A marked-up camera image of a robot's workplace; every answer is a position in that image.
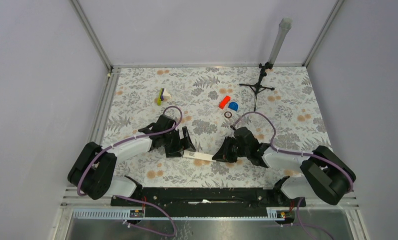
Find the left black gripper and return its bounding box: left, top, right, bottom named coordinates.
left=162, top=126, right=195, bottom=158

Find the slotted cable duct rail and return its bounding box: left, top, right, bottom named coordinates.
left=73, top=207, right=285, bottom=221

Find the blue plastic cap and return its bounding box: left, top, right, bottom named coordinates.
left=228, top=102, right=239, bottom=111

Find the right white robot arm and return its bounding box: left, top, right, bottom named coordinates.
left=212, top=127, right=356, bottom=206

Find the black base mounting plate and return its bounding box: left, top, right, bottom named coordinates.
left=111, top=187, right=306, bottom=212

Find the white remote control body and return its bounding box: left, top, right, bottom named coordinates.
left=182, top=150, right=216, bottom=162

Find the floral patterned table mat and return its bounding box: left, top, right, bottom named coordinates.
left=102, top=67, right=331, bottom=188

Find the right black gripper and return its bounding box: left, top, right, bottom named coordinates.
left=212, top=136, right=250, bottom=163

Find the small yellow object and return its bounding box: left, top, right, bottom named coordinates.
left=156, top=88, right=164, bottom=106

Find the grey tube on tripod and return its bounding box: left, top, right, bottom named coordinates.
left=267, top=17, right=293, bottom=68

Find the small white block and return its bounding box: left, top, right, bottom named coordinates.
left=162, top=90, right=171, bottom=101

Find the red plastic block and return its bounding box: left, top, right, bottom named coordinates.
left=218, top=95, right=231, bottom=110

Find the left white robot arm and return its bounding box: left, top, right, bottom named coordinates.
left=67, top=114, right=196, bottom=206

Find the black mini tripod stand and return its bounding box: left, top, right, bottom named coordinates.
left=239, top=62, right=275, bottom=111

